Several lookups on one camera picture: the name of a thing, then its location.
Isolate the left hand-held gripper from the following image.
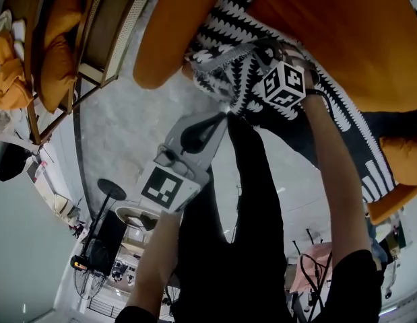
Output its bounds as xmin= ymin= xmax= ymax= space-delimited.
xmin=139 ymin=112 xmax=228 ymax=214

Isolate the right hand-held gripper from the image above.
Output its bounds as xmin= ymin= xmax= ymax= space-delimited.
xmin=261 ymin=62 xmax=307 ymax=109

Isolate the black white striped blanket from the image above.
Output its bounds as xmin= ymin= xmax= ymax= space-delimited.
xmin=183 ymin=0 xmax=417 ymax=204

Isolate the orange sofa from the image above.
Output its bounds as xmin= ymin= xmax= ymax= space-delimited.
xmin=132 ymin=0 xmax=417 ymax=225

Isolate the person's left forearm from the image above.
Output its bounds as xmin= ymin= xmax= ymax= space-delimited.
xmin=125 ymin=210 xmax=182 ymax=318

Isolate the person's right forearm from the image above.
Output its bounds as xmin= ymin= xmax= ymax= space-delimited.
xmin=300 ymin=94 xmax=373 ymax=268

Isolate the person's right hand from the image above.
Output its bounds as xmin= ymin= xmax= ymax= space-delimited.
xmin=278 ymin=44 xmax=319 ymax=87

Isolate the black round base stand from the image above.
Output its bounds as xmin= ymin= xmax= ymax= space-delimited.
xmin=82 ymin=178 xmax=127 ymax=262

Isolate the white round table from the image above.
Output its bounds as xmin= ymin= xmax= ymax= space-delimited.
xmin=115 ymin=205 xmax=162 ymax=231

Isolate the person's black clothed body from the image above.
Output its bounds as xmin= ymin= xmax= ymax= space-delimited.
xmin=114 ymin=112 xmax=386 ymax=323

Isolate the black box cabinet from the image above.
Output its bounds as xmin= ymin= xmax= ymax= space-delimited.
xmin=93 ymin=210 xmax=128 ymax=277

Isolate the wooden rattan chair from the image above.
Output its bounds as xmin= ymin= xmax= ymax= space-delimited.
xmin=26 ymin=0 xmax=158 ymax=147

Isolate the black floor fan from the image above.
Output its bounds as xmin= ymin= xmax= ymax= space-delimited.
xmin=73 ymin=239 xmax=108 ymax=301

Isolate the pink bag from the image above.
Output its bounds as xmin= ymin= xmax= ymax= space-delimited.
xmin=290 ymin=242 xmax=333 ymax=294

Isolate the black backpack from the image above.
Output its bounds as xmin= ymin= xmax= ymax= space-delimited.
xmin=0 ymin=143 xmax=33 ymax=182

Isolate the orange and white clothes pile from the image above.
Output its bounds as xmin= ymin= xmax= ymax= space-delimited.
xmin=0 ymin=10 xmax=34 ymax=111

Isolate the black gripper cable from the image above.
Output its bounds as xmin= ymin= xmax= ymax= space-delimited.
xmin=307 ymin=85 xmax=340 ymax=124

